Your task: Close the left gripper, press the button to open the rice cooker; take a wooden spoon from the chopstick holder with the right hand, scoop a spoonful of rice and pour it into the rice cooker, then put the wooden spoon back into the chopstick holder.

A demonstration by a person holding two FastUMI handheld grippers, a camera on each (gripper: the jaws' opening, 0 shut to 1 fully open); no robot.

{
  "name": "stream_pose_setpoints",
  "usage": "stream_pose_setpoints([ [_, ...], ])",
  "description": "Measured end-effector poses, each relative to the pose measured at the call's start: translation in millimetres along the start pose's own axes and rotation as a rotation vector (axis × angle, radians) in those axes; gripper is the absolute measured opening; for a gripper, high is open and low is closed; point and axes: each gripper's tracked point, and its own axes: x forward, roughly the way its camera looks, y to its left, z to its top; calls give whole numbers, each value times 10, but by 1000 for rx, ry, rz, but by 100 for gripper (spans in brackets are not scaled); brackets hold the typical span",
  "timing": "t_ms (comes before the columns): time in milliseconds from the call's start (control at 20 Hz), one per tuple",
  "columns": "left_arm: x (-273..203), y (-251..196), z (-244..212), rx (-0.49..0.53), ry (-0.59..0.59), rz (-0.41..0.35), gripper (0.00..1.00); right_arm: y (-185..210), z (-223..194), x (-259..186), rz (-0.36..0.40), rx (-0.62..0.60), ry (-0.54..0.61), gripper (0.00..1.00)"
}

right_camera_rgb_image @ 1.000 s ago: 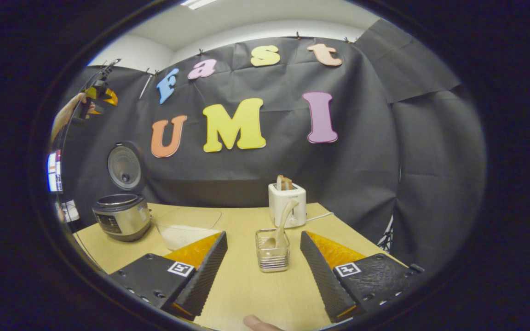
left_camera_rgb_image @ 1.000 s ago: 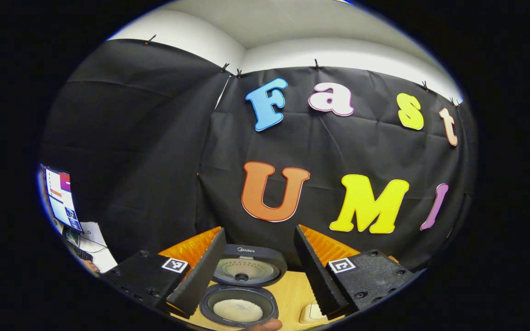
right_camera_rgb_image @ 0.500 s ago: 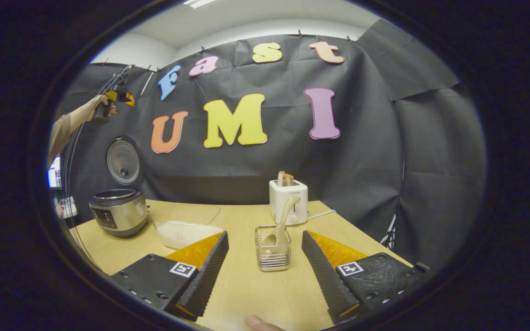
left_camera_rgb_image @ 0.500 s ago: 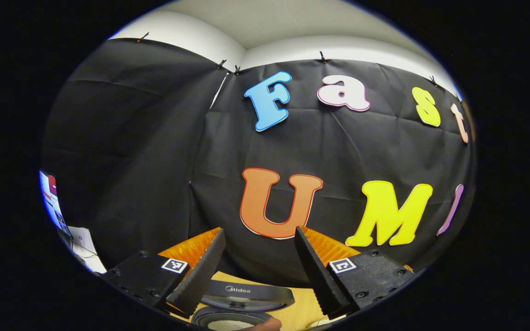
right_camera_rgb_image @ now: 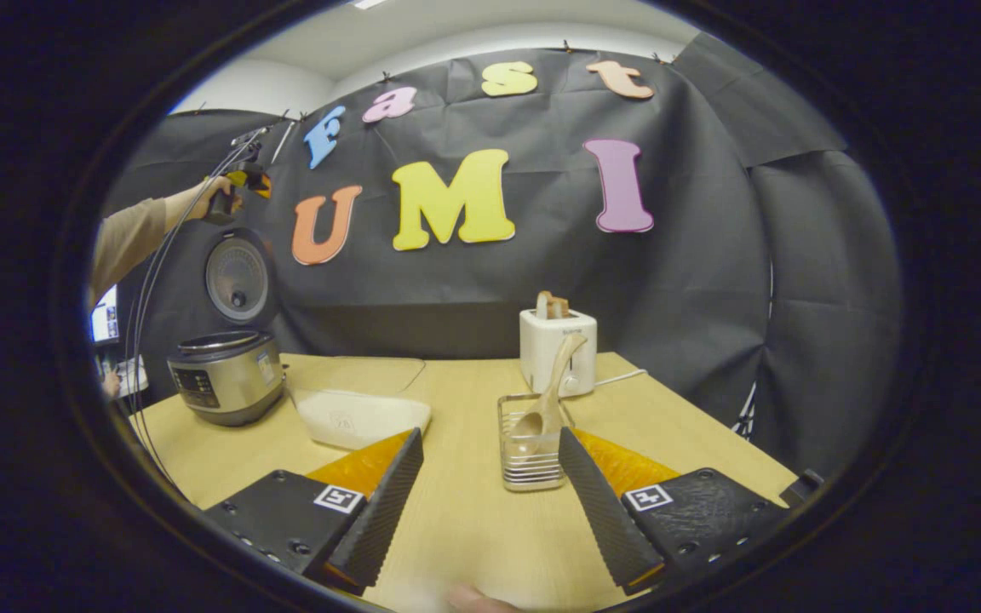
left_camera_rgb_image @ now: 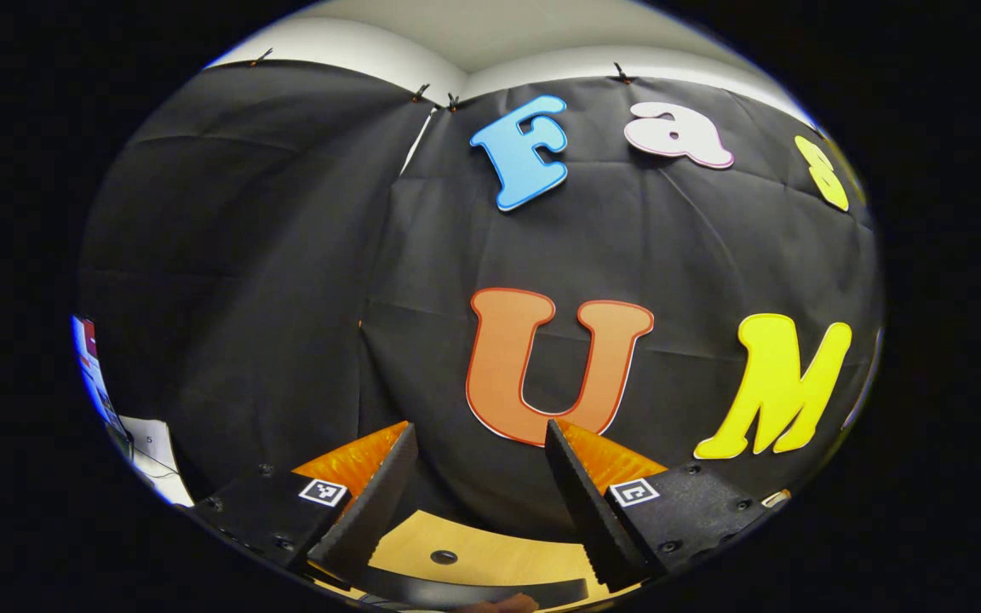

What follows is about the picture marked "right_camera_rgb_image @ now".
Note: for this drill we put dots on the ceiling light panel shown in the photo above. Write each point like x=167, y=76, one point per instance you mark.
x=369, y=3

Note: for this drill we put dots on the white toaster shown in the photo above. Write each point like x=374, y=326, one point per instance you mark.
x=542, y=349

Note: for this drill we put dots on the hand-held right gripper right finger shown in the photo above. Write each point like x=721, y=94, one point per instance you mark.
x=605, y=519

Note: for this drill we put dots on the brown bread slice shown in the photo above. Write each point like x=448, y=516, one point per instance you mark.
x=552, y=305

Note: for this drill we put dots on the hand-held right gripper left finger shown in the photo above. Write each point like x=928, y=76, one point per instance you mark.
x=375, y=519

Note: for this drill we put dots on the white side table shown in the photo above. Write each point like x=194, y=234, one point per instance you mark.
x=133, y=375

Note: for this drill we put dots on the computer monitor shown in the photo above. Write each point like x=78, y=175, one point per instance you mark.
x=106, y=317

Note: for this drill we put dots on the wooden spoon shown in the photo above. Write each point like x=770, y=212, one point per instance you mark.
x=554, y=387

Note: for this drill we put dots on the black backdrop cloth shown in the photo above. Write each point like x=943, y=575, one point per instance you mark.
x=669, y=298

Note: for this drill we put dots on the clear plastic rice container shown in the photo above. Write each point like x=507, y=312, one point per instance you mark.
x=354, y=417

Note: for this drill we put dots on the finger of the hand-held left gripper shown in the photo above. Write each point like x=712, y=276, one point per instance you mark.
x=254, y=183

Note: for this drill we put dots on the dark silver rice cooker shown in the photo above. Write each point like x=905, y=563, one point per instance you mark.
x=226, y=379

